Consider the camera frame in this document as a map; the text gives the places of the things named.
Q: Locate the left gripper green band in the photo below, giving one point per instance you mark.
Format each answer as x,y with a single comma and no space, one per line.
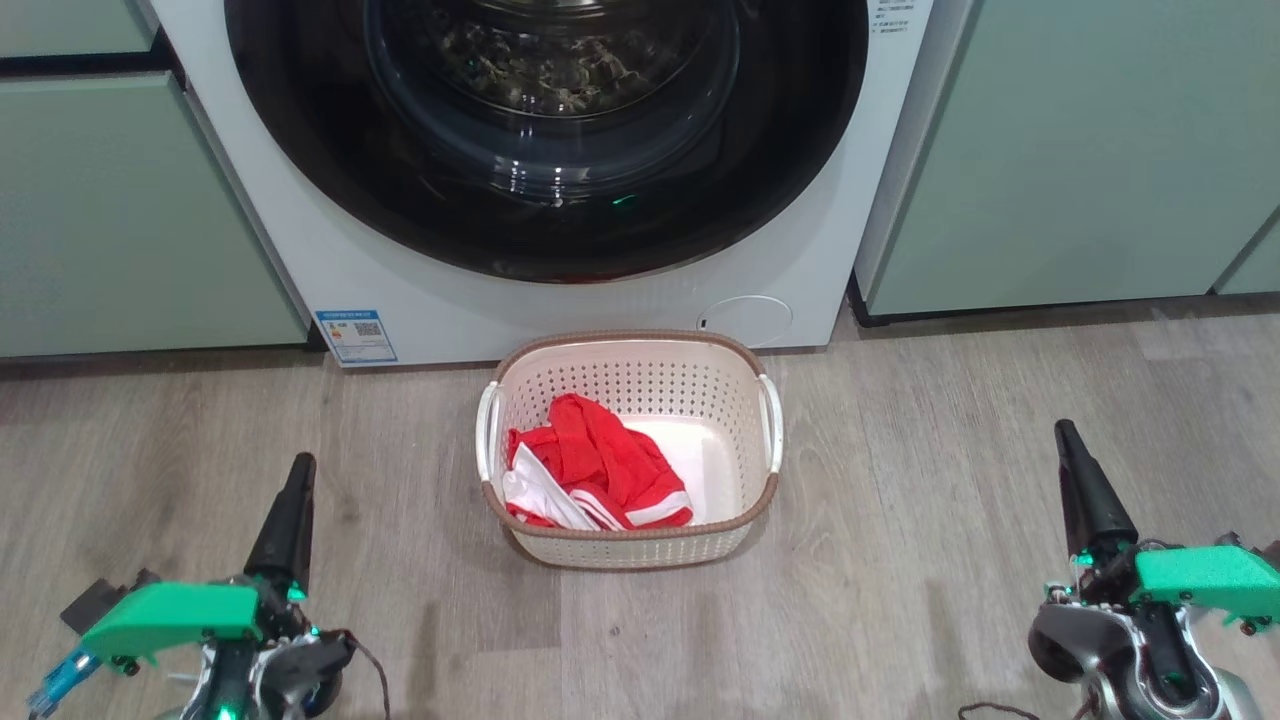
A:
180,615

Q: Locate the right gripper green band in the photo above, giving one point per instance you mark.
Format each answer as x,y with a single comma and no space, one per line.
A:
1210,585

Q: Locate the white and red garment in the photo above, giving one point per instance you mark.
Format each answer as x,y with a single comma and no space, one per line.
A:
530,490

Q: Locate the red garment with white stripes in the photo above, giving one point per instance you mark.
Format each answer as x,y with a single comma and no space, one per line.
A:
600,450

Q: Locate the black glass washer door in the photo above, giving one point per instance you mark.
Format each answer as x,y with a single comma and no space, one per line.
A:
300,150

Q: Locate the white front-load washing machine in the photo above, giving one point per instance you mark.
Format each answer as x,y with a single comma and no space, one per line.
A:
600,310

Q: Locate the blue energy label sticker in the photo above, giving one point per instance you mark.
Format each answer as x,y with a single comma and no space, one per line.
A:
355,337

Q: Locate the pale green cabinet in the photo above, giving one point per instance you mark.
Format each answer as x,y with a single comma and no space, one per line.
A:
120,220
1080,150

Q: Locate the cream perforated laundry basket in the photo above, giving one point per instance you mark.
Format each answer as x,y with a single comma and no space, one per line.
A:
640,375

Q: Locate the round white filter cover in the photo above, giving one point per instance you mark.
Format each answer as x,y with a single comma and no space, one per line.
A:
745,322

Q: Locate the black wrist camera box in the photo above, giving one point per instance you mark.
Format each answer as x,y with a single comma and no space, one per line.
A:
95,600

